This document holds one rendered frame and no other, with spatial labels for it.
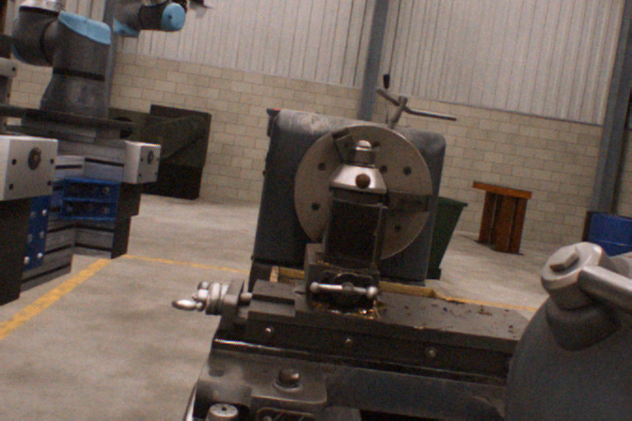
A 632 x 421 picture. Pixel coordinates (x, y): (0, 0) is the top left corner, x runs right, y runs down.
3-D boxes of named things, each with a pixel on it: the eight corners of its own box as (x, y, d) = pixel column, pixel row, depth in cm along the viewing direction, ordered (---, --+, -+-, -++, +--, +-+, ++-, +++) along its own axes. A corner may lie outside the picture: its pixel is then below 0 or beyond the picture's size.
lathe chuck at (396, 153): (273, 224, 143) (325, 103, 141) (391, 275, 144) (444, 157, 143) (271, 229, 134) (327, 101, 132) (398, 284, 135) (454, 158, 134)
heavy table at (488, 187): (463, 235, 1073) (472, 180, 1068) (486, 238, 1076) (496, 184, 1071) (496, 251, 913) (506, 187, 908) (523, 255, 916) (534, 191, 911)
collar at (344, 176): (324, 182, 82) (328, 162, 82) (381, 191, 83) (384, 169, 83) (328, 186, 75) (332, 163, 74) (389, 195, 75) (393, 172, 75)
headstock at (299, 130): (258, 226, 209) (274, 116, 207) (390, 244, 211) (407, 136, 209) (244, 257, 149) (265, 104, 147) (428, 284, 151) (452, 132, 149)
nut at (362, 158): (343, 163, 80) (347, 138, 80) (371, 168, 81) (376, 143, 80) (346, 164, 76) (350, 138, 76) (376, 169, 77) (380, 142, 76)
